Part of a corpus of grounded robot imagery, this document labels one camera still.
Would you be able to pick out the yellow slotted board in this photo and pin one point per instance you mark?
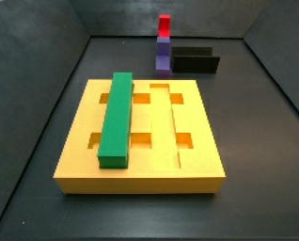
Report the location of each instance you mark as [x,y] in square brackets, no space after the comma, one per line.
[172,157]

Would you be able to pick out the green long block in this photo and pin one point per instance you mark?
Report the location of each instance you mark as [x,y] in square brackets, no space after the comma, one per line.
[112,152]

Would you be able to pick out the purple stepped block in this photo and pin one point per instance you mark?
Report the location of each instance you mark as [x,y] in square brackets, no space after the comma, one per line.
[163,56]

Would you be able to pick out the red stepped block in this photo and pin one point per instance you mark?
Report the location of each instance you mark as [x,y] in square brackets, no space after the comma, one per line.
[164,25]

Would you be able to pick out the black angle bracket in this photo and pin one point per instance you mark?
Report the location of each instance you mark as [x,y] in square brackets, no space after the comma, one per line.
[194,60]

